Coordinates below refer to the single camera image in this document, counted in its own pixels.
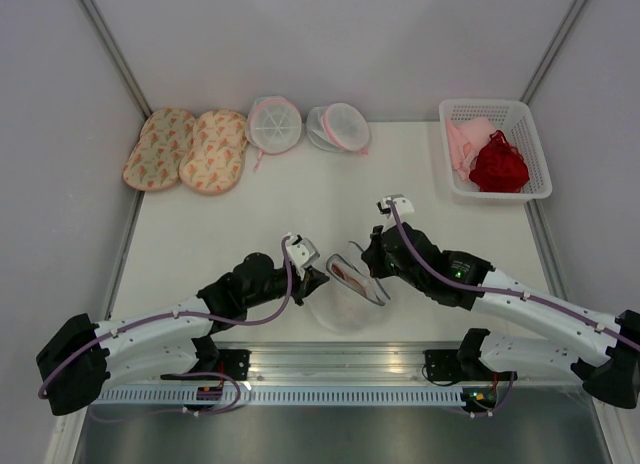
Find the right aluminium frame post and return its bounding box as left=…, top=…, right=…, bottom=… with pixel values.
left=520, top=0, right=591, bottom=105

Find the left aluminium frame post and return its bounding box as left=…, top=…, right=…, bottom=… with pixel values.
left=75, top=0, right=152, bottom=118

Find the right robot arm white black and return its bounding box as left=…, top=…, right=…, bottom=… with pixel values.
left=362, top=223, right=639, bottom=409

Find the light pink bra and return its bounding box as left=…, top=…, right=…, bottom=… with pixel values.
left=445, top=117, right=496, bottom=180

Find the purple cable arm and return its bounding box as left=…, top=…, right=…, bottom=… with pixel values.
left=37, top=236, right=296, bottom=424
left=389, top=199, right=640, bottom=419

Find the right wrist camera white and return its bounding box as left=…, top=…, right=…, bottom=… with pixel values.
left=376, top=194, right=415, bottom=218

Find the floral laundry bag far left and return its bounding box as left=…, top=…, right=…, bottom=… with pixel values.
left=122, top=108, right=196, bottom=192

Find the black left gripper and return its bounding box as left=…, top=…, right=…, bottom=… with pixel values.
left=245, top=263, right=329, bottom=309

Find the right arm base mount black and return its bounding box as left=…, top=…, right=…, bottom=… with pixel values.
left=421, top=349, right=474, bottom=387

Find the aluminium front rail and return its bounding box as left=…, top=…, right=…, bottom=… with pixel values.
left=69, top=339, right=614, bottom=383

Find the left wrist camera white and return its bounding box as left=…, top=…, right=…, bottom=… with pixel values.
left=285, top=233, right=320, bottom=279

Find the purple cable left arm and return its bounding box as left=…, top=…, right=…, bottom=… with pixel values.
left=37, top=236, right=296, bottom=424

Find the round mesh bag pink zipper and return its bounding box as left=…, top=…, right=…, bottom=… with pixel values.
left=306, top=103, right=371, bottom=155

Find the floral laundry bag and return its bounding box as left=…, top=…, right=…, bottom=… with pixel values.
left=179, top=109, right=248, bottom=195
left=122, top=108, right=196, bottom=192

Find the white plastic basket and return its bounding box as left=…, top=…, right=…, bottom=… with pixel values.
left=439, top=98, right=552, bottom=205

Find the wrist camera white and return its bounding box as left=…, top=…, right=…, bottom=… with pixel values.
left=285, top=233, right=320, bottom=279
left=376, top=194, right=415, bottom=218

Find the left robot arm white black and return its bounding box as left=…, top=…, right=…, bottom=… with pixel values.
left=36, top=253, right=329, bottom=416

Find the white mesh bag blue zipper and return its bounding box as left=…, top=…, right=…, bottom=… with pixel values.
left=305, top=241, right=391, bottom=334

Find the pink satin bra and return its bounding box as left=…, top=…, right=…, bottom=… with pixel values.
left=329, top=262, right=371, bottom=297

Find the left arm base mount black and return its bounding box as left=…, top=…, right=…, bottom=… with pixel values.
left=160, top=347, right=251, bottom=381

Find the white mesh bag pink trim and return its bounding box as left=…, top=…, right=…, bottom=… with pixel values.
left=245, top=96, right=303, bottom=172

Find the floral laundry bag inner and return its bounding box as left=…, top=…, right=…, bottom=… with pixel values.
left=179, top=109, right=248, bottom=195

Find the red lace bra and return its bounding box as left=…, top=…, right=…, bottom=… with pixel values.
left=469, top=130, right=530, bottom=193

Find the aluminium frame post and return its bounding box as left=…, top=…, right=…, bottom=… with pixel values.
left=75, top=0, right=152, bottom=118
left=520, top=0, right=591, bottom=105

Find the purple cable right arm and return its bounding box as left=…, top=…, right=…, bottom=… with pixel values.
left=389, top=199, right=640, bottom=419

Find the white slotted cable duct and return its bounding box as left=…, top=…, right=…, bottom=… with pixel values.
left=94, top=384, right=464, bottom=407

